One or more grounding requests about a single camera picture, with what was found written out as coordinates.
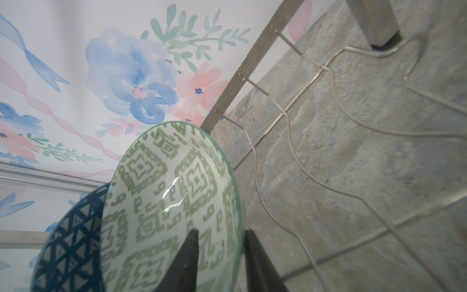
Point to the dark blue patterned bowl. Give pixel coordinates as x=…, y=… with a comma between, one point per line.
x=70, y=259

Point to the chrome wire dish rack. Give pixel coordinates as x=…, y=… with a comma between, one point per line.
x=81, y=80

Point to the pale green patterned bowl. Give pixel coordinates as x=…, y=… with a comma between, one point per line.
x=174, y=178

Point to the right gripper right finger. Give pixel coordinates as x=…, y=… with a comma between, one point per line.
x=260, y=272

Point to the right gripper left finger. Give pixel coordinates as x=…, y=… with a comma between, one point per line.
x=181, y=276

